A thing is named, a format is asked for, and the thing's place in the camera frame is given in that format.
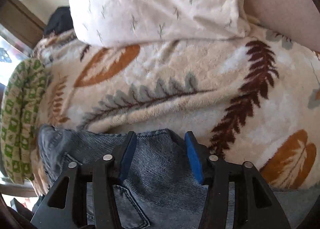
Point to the brown wooden window frame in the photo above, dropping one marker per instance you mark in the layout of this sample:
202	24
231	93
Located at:
22	23

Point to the blue denim pants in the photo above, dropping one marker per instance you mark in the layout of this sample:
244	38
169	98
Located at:
160	190

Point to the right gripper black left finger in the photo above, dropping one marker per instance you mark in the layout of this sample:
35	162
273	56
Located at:
65	205

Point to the pink padded headboard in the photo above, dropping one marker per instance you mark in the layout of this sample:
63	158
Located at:
296	19

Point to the black cloth on bed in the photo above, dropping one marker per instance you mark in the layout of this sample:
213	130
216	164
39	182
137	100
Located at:
60	21

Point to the cream leaf-print fleece blanket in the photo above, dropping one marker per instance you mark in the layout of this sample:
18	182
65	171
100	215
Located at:
249	99

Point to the green checkered rolled quilt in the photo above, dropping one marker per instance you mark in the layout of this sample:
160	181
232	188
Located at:
19	110

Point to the white patterned pillow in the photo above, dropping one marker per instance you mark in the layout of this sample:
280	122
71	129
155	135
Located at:
115	23

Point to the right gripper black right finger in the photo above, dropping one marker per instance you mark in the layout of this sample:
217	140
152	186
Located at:
255	205

